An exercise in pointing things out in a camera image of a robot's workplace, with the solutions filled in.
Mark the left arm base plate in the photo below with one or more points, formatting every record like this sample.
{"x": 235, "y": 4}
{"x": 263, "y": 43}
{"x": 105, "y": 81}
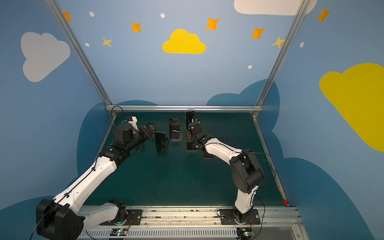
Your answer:
{"x": 130, "y": 217}

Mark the black phone on wooden stand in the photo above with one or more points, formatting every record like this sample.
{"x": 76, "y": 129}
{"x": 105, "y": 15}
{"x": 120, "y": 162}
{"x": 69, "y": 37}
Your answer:
{"x": 190, "y": 117}

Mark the aluminium right corner post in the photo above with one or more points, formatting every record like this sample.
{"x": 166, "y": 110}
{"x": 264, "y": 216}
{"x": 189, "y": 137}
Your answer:
{"x": 291, "y": 34}

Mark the aluminium corner post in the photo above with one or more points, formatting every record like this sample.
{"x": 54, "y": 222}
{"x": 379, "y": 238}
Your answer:
{"x": 64, "y": 24}
{"x": 291, "y": 34}

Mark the right controller board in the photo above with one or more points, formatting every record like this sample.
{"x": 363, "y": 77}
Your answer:
{"x": 244, "y": 234}

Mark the left controller board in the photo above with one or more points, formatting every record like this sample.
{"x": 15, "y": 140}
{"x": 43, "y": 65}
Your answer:
{"x": 118, "y": 232}

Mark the grey round rear stand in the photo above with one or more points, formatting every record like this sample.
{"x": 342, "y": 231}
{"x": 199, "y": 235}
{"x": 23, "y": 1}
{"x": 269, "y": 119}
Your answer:
{"x": 179, "y": 138}

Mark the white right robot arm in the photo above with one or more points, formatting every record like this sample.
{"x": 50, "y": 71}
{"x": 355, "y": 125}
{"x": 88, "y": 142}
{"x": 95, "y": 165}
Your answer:
{"x": 246, "y": 170}

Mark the aluminium back frame rail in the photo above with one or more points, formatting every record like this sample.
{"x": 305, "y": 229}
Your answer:
{"x": 136, "y": 108}

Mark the purple phone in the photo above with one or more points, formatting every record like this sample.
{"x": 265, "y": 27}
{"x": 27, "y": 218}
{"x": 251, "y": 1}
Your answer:
{"x": 206, "y": 155}

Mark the phone with light green edge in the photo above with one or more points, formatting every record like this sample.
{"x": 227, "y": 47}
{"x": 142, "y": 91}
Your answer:
{"x": 161, "y": 142}

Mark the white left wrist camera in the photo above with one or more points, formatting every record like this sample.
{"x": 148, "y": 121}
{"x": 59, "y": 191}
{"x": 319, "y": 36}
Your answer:
{"x": 132, "y": 121}

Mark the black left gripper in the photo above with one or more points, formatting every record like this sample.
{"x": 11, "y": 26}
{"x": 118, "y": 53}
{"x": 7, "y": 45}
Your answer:
{"x": 147, "y": 130}

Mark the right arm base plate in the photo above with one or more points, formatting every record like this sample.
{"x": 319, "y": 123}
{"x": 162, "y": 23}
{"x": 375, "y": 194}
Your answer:
{"x": 234, "y": 217}

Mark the aluminium front rail bed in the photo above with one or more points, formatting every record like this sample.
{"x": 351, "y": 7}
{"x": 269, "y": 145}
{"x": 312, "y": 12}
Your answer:
{"x": 203, "y": 223}

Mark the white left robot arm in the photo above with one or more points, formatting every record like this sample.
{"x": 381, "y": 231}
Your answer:
{"x": 62, "y": 218}

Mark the black phone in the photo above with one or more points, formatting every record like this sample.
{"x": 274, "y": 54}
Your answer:
{"x": 174, "y": 127}
{"x": 190, "y": 117}
{"x": 191, "y": 147}

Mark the controller board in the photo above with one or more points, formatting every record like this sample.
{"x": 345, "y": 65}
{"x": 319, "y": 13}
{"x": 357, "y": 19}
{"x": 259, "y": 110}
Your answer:
{"x": 244, "y": 234}
{"x": 118, "y": 232}

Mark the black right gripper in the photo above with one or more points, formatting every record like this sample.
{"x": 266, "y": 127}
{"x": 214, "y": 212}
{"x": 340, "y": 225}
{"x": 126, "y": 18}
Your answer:
{"x": 194, "y": 131}

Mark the aluminium left corner post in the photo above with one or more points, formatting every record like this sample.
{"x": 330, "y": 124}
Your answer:
{"x": 64, "y": 24}

